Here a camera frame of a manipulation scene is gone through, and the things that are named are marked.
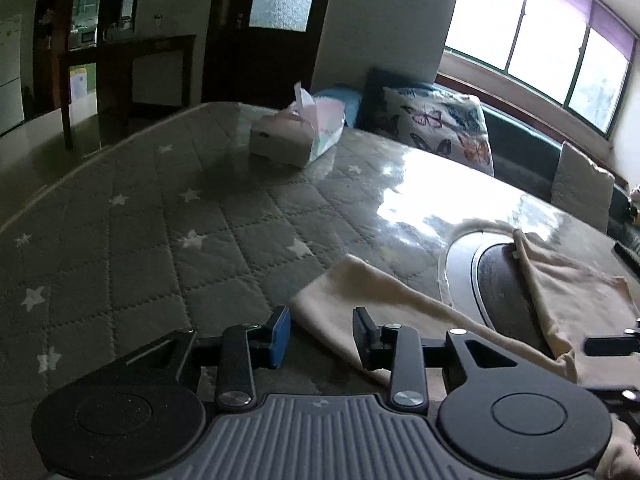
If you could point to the round black induction cooktop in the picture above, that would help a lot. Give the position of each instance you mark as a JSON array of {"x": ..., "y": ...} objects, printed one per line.
[{"x": 503, "y": 298}]

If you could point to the green framed window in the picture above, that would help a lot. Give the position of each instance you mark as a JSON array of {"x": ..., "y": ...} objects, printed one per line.
[{"x": 576, "y": 53}]

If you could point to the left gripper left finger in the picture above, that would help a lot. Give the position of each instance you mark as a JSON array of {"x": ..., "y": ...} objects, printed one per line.
[{"x": 245, "y": 348}]

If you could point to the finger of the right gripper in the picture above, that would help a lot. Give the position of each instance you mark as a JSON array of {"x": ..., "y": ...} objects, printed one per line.
[
  {"x": 620, "y": 345},
  {"x": 617, "y": 397}
]

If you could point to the cream beige garment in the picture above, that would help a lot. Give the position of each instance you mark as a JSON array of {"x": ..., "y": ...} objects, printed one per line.
[{"x": 541, "y": 306}]

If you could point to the white refrigerator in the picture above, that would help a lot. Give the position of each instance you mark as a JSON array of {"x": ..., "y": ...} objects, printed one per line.
[{"x": 11, "y": 106}]

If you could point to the butterfly print pillow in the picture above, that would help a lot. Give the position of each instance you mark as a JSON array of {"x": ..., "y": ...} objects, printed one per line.
[{"x": 439, "y": 122}]

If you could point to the beige plain pillow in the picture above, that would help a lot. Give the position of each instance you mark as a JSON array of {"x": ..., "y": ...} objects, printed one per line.
[{"x": 582, "y": 188}]

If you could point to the black remote control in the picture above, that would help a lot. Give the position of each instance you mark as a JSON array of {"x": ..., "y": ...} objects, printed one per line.
[{"x": 629, "y": 256}]

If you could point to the dark wooden cabinet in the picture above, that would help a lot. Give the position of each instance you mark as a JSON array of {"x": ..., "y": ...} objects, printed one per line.
[{"x": 70, "y": 34}]

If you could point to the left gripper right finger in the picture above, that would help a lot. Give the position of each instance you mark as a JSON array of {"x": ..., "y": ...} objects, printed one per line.
[{"x": 398, "y": 349}]

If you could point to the dark wooden door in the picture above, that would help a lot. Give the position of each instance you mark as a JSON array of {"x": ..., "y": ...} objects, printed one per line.
[{"x": 256, "y": 50}]

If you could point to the quilted star table cover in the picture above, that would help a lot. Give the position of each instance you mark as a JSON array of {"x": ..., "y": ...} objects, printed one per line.
[{"x": 181, "y": 227}]

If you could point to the tissue box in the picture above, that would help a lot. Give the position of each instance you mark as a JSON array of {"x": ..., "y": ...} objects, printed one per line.
[{"x": 301, "y": 133}]

